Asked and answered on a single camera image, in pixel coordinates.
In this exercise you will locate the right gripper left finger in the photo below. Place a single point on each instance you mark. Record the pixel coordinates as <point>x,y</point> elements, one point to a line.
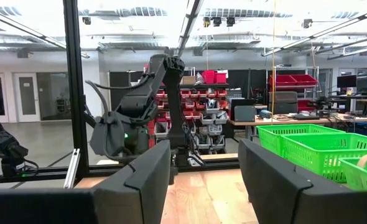
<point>146,186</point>

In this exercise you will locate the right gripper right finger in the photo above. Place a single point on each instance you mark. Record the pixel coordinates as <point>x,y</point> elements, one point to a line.
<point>273,193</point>

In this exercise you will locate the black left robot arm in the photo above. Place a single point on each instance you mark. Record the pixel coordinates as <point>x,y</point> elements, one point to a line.
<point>172,109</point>

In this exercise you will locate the neighbouring rig black robot arm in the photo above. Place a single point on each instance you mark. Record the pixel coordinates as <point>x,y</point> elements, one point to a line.
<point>3,140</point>

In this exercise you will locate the grey office chair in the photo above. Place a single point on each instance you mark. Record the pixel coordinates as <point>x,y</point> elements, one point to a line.
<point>283,102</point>

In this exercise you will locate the wooden desk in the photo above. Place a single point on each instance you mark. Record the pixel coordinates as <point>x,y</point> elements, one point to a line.
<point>326,119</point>

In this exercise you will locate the green plastic basket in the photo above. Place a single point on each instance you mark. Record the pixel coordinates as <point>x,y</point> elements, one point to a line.
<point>311,158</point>
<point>354,177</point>
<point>273,140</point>

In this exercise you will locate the grey box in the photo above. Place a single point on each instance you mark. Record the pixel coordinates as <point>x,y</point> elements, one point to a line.
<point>245,113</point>

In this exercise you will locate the storage shelving with small bins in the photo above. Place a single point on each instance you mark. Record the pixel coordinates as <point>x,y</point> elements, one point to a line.
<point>202,102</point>

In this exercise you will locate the red storage bin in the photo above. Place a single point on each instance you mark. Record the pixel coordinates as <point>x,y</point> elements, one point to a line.
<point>221,77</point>
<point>208,77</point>

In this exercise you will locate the metal rack with red bins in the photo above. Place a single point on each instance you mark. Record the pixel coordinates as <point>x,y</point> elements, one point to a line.
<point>292,80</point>

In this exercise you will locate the black computer monitor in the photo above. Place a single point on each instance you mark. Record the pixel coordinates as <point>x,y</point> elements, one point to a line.
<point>346,81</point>

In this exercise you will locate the silver metal bracket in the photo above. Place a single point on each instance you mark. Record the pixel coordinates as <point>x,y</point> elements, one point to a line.
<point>71,169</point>

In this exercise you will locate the black aluminium frame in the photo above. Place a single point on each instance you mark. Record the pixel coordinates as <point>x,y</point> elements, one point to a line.
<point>76,93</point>

